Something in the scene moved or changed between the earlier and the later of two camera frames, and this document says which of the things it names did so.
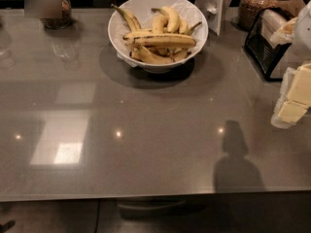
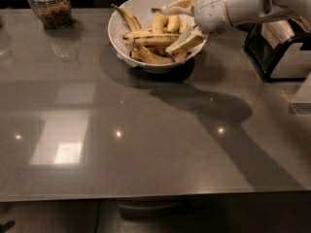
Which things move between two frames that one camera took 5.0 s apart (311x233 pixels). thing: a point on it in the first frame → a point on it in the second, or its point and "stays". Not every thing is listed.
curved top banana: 172,18 → 172,11
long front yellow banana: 166,40 stays
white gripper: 303,33 → 210,11
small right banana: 184,27 stays
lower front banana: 145,54 stays
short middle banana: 159,23 stays
